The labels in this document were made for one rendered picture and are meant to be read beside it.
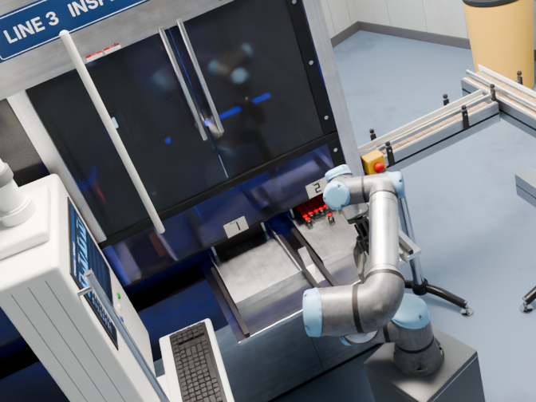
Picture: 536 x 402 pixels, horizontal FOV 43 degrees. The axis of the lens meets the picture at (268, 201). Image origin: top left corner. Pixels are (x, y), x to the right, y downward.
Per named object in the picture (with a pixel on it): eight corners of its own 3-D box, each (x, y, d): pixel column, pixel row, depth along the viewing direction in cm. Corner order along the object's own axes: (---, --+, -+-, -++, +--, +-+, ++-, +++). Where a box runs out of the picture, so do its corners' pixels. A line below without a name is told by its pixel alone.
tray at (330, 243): (288, 220, 267) (285, 214, 265) (346, 192, 271) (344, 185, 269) (325, 267, 239) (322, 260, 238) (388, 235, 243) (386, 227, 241)
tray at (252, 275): (210, 258, 262) (207, 251, 260) (270, 229, 266) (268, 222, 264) (238, 310, 235) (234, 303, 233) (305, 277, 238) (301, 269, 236)
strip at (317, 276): (301, 261, 246) (297, 249, 242) (309, 258, 246) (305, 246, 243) (317, 283, 234) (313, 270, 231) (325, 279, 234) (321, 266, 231)
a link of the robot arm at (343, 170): (320, 176, 196) (325, 171, 204) (336, 210, 197) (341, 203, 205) (344, 166, 194) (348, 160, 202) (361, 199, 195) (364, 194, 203)
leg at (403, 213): (408, 290, 330) (378, 163, 287) (424, 282, 331) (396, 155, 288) (418, 301, 323) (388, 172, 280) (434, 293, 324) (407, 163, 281)
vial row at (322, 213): (304, 224, 262) (301, 215, 259) (344, 204, 264) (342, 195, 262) (306, 227, 260) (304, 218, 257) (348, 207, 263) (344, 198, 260)
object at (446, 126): (360, 191, 275) (352, 160, 266) (344, 175, 288) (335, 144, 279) (502, 122, 285) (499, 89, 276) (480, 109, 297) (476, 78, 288)
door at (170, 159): (106, 236, 234) (24, 88, 201) (227, 179, 241) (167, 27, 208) (107, 237, 234) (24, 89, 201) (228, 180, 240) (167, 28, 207)
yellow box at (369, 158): (362, 169, 266) (358, 154, 262) (378, 161, 268) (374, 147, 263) (371, 177, 260) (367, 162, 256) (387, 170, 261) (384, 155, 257)
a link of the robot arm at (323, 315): (394, 344, 205) (360, 332, 155) (346, 347, 209) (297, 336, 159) (390, 304, 208) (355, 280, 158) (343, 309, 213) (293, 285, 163)
